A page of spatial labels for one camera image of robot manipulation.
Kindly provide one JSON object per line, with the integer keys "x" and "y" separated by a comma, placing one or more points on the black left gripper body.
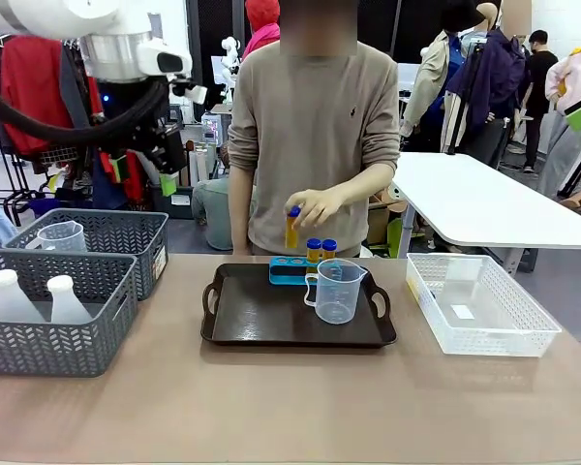
{"x": 162, "y": 143}

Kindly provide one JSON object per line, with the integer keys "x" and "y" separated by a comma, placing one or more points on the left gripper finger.
{"x": 167, "y": 184}
{"x": 121, "y": 168}

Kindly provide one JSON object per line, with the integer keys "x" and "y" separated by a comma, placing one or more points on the amber vial with blue cap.
{"x": 329, "y": 248}
{"x": 313, "y": 252}
{"x": 292, "y": 232}

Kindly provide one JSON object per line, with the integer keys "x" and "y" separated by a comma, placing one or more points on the clear plastic measuring cup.
{"x": 60, "y": 237}
{"x": 336, "y": 295}

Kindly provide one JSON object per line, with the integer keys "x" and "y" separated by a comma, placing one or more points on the person's right forearm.
{"x": 241, "y": 213}

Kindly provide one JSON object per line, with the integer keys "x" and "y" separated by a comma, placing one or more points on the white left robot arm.
{"x": 29, "y": 14}

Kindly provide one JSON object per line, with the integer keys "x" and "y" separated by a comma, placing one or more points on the person's left forearm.
{"x": 368, "y": 184}

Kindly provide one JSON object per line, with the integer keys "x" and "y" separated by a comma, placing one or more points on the person's left hand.
{"x": 319, "y": 203}

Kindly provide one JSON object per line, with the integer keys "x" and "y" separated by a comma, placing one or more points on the mannequin in pink hoodie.
{"x": 571, "y": 97}

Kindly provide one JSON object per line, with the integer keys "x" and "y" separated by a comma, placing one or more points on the bystander in black clothes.
{"x": 540, "y": 87}

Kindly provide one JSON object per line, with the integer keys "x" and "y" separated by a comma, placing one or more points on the crouching person in grey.
{"x": 213, "y": 213}

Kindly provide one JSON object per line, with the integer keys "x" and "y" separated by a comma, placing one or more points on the grey basket with label sticker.
{"x": 126, "y": 232}

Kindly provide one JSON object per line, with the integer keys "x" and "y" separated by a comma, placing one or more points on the mannequin in navy jacket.
{"x": 494, "y": 82}

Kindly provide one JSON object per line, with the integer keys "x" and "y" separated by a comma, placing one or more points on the small white robot figure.
{"x": 230, "y": 63}

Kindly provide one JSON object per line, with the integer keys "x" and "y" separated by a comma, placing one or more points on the black clothes rack stand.
{"x": 17, "y": 194}

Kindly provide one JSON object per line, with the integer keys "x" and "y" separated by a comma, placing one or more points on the red garment on rack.
{"x": 29, "y": 92}

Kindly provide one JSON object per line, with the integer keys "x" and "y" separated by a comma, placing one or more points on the white background table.
{"x": 474, "y": 198}

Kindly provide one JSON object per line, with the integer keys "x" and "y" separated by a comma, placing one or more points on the white plastic bottle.
{"x": 68, "y": 302}
{"x": 12, "y": 300}

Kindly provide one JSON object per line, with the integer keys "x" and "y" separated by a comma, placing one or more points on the person in beige sweater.
{"x": 310, "y": 121}

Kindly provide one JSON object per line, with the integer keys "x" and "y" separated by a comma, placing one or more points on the blue vial rack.
{"x": 285, "y": 276}

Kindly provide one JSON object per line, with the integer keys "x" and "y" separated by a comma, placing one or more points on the mannequin in red hoodie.
{"x": 261, "y": 29}

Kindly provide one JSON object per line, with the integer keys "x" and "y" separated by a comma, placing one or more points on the mannequin in beige coat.
{"x": 436, "y": 82}

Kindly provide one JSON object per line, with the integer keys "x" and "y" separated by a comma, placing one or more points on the dark brown serving tray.
{"x": 271, "y": 319}

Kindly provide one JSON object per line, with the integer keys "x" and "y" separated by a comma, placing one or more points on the grey plastic lattice basket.
{"x": 53, "y": 349}

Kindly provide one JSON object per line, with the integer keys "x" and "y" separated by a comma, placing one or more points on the brown cardboard box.
{"x": 380, "y": 218}

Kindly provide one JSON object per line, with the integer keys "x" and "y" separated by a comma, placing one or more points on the white plastic lattice basket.
{"x": 484, "y": 329}

